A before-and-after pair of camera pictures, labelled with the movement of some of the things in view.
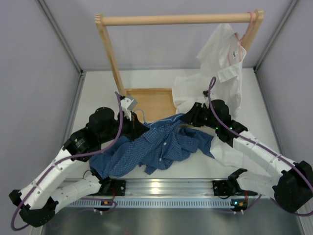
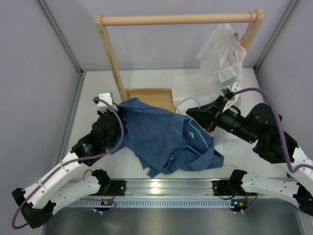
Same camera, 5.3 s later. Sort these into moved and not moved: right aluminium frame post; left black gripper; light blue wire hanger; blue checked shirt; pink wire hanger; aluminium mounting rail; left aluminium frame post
Moved: blue checked shirt; left black gripper; light blue wire hanger
Not moved: right aluminium frame post; left aluminium frame post; pink wire hanger; aluminium mounting rail
